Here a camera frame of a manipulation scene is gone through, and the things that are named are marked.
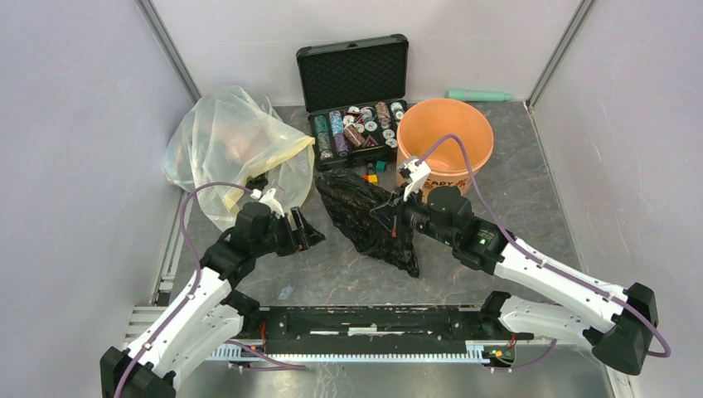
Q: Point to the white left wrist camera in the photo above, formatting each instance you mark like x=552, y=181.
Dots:
x=268, y=198

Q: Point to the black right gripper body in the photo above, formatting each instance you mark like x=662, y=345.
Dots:
x=410, y=214

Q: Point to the aluminium frame rail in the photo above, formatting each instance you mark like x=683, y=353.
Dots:
x=173, y=55

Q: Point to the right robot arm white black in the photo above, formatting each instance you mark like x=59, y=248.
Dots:
x=615, y=323

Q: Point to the black plastic trash bag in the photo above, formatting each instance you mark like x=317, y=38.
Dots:
x=349, y=199

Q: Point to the orange plastic trash bin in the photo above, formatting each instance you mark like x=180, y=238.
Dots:
x=454, y=138

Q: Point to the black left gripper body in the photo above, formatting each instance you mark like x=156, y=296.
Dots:
x=283, y=240

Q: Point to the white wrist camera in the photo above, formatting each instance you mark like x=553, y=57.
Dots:
x=415, y=172
x=268, y=198

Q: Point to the translucent yellow plastic bag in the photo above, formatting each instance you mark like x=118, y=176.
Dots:
x=229, y=138

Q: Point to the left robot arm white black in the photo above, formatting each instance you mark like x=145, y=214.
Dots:
x=209, y=310

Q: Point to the black poker chip case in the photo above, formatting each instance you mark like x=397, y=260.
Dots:
x=354, y=95

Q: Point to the mint green cylinder tool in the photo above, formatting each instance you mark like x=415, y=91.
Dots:
x=478, y=96

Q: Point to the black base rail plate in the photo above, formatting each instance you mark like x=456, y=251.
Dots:
x=361, y=330

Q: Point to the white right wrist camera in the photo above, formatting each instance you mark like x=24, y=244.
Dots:
x=415, y=172

